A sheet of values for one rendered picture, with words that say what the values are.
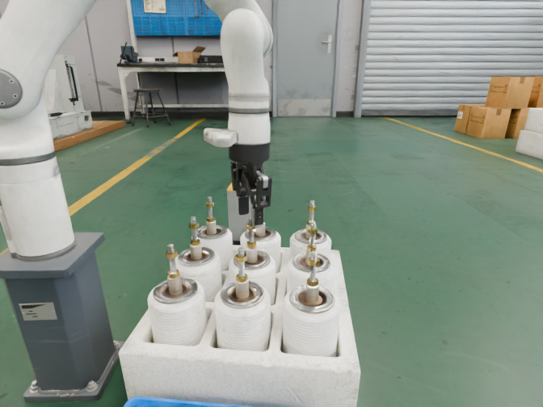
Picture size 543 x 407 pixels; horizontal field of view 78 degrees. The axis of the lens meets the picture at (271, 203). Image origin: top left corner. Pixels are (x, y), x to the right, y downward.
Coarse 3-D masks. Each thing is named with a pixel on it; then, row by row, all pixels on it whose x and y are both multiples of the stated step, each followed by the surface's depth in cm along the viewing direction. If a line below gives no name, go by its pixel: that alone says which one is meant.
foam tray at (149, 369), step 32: (288, 256) 84; (128, 352) 55; (160, 352) 55; (192, 352) 55; (224, 352) 55; (256, 352) 55; (352, 352) 55; (128, 384) 57; (160, 384) 57; (192, 384) 56; (224, 384) 55; (256, 384) 54; (288, 384) 54; (320, 384) 53; (352, 384) 52
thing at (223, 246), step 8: (200, 240) 77; (208, 240) 77; (216, 240) 77; (224, 240) 78; (216, 248) 77; (224, 248) 79; (232, 248) 82; (224, 256) 79; (232, 256) 82; (224, 264) 80
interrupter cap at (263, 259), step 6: (258, 252) 71; (264, 252) 71; (234, 258) 68; (258, 258) 69; (264, 258) 69; (270, 258) 68; (234, 264) 67; (246, 264) 67; (252, 264) 67; (258, 264) 66; (264, 264) 66; (252, 270) 65
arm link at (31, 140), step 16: (32, 112) 57; (0, 128) 55; (16, 128) 55; (32, 128) 57; (48, 128) 59; (0, 144) 52; (16, 144) 53; (32, 144) 54; (48, 144) 56; (0, 160) 52; (16, 160) 52; (32, 160) 54
